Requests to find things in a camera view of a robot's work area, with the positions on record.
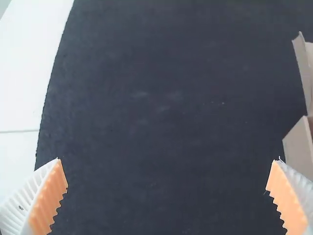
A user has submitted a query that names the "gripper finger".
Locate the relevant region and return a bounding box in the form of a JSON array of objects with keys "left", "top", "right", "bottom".
[
  {"left": 0, "top": 157, "right": 69, "bottom": 235},
  {"left": 265, "top": 156, "right": 313, "bottom": 235}
]

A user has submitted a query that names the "black mat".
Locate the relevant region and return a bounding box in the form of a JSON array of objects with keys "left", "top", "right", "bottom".
[{"left": 35, "top": 0, "right": 313, "bottom": 235}]

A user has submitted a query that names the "cardboard box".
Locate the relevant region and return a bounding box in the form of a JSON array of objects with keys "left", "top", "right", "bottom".
[{"left": 282, "top": 31, "right": 313, "bottom": 183}]

